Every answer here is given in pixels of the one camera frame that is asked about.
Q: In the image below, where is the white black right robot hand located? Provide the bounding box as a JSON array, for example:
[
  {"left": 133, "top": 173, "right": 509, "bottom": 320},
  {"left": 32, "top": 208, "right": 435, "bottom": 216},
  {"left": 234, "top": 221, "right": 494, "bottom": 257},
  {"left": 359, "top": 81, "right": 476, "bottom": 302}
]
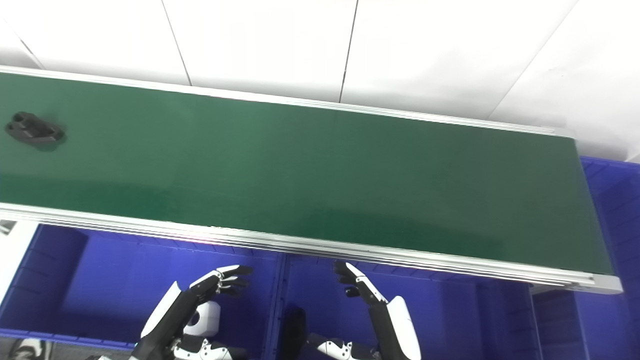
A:
[{"left": 306, "top": 261, "right": 422, "bottom": 360}]

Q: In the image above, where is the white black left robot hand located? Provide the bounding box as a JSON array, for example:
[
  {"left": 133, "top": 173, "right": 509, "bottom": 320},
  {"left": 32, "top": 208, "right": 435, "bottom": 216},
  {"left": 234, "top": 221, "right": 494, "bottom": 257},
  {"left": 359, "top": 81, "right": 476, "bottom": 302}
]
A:
[{"left": 131, "top": 265, "right": 254, "bottom": 360}]

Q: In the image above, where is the black flanged metal part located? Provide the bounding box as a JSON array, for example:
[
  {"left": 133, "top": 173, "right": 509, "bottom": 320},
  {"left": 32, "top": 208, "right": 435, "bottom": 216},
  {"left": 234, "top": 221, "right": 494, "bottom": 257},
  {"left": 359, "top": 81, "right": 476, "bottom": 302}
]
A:
[{"left": 4, "top": 111, "right": 66, "bottom": 147}]

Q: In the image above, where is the white plastic part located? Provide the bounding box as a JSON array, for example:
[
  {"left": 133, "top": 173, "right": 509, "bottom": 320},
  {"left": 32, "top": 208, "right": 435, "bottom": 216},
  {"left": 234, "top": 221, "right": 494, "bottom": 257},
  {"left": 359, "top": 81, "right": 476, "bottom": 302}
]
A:
[{"left": 184, "top": 300, "right": 221, "bottom": 336}]

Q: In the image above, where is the blue plastic bin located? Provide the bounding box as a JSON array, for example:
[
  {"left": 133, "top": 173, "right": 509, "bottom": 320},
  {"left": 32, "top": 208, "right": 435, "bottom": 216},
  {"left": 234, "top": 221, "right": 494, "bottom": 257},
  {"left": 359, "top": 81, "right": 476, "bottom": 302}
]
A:
[
  {"left": 529, "top": 155, "right": 640, "bottom": 360},
  {"left": 270, "top": 251, "right": 540, "bottom": 360},
  {"left": 0, "top": 223, "right": 287, "bottom": 360}
]

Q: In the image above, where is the green conveyor belt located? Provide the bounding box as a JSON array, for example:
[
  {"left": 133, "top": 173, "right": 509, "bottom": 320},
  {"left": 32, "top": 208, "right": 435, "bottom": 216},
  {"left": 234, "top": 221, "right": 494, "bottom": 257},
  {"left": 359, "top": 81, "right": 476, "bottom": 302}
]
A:
[{"left": 0, "top": 65, "right": 624, "bottom": 296}]

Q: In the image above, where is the black white patterned object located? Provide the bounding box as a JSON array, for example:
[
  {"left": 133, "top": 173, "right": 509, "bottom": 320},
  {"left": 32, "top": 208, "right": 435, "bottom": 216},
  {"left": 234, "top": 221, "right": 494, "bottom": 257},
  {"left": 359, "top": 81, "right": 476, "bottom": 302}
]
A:
[{"left": 7, "top": 338, "right": 54, "bottom": 360}]

